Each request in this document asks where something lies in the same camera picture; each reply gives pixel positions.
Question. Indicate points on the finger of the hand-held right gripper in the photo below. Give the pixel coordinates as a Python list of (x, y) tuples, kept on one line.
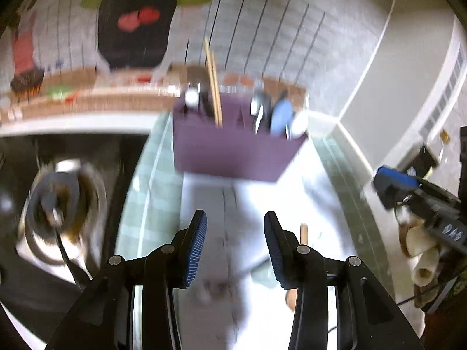
[(396, 182)]

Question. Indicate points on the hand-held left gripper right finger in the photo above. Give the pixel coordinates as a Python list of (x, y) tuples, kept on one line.
[(275, 251)]

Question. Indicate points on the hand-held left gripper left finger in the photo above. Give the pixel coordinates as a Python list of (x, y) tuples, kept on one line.
[(197, 248)]

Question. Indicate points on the wooden spoon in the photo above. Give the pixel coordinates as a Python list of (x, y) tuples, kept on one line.
[(304, 233)]

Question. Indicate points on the purple utensil holder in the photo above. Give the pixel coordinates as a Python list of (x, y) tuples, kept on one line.
[(226, 149)]

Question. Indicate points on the person's right hand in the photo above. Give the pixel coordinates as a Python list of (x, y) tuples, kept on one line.
[(419, 242)]

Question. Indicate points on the pale green utensil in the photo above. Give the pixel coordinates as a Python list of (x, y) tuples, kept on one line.
[(261, 275)]

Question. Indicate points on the black box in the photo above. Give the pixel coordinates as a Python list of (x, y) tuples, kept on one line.
[(423, 158)]

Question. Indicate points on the white printed mat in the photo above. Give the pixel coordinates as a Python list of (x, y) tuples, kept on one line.
[(317, 197)]

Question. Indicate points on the white vented panel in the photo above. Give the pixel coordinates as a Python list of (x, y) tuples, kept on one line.
[(443, 94)]

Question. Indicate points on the white spoon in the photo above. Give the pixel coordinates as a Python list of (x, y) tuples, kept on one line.
[(299, 124)]

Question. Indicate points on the blue spoon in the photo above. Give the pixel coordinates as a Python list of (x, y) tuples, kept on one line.
[(281, 116)]

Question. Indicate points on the metal pot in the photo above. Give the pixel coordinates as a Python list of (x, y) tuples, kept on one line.
[(62, 204)]

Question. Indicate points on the black utensil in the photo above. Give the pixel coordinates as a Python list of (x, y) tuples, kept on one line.
[(205, 105)]

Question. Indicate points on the wooden chopstick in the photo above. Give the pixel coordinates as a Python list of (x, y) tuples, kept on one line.
[(217, 98), (209, 69)]

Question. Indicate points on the black gas stove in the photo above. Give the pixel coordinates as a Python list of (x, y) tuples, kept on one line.
[(22, 291)]

